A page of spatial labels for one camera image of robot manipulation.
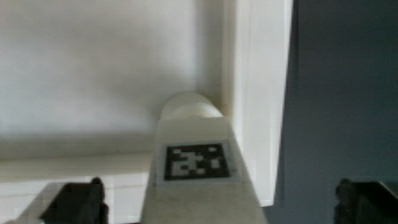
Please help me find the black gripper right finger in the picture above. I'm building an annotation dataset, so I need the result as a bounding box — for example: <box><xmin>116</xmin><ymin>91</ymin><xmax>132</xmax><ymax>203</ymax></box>
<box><xmin>334</xmin><ymin>179</ymin><xmax>398</xmax><ymax>224</ymax></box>

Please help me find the white square table top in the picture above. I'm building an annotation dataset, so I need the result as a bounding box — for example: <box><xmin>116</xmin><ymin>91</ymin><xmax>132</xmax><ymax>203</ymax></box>
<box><xmin>0</xmin><ymin>0</ymin><xmax>293</xmax><ymax>224</ymax></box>

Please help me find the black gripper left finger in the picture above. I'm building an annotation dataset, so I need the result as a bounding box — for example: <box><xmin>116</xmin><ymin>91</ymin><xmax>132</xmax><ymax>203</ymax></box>
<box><xmin>39</xmin><ymin>177</ymin><xmax>109</xmax><ymax>224</ymax></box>

